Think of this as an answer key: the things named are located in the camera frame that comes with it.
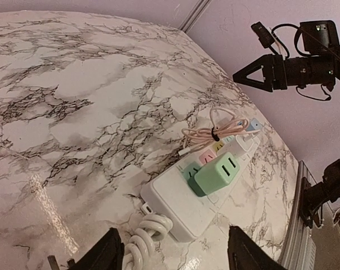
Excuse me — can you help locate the blue small plug adapter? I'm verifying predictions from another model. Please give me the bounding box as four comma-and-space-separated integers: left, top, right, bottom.
246, 118, 263, 134

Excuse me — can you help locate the white small charger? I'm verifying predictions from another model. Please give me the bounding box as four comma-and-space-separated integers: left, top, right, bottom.
232, 134, 255, 158

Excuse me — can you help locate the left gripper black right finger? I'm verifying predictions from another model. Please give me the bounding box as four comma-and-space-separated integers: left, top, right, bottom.
227, 226, 285, 270

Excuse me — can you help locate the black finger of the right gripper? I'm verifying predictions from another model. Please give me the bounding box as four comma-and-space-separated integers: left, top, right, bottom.
233, 54, 274, 92

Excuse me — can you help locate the green grey plug adapter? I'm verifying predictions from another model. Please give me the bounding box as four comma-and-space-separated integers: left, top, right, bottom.
187, 152, 240, 197

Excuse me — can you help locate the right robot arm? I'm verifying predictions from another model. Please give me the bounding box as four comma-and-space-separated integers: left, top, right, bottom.
233, 20, 340, 101

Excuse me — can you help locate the white bundled strip cable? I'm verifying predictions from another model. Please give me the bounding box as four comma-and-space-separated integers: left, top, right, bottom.
123, 202, 175, 270

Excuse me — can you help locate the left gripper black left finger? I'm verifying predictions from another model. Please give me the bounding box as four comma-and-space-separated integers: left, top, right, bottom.
71, 228, 124, 270

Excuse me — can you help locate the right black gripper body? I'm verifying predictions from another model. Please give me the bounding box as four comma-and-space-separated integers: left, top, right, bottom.
271, 55, 287, 91

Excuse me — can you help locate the pink charging cable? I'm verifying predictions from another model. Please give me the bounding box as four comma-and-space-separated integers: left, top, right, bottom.
178, 108, 251, 157

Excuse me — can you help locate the white multicolour power strip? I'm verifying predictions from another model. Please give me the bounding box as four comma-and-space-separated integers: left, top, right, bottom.
140, 132, 260, 242

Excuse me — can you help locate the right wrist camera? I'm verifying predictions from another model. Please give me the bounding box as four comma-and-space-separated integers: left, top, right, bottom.
251, 22, 275, 48

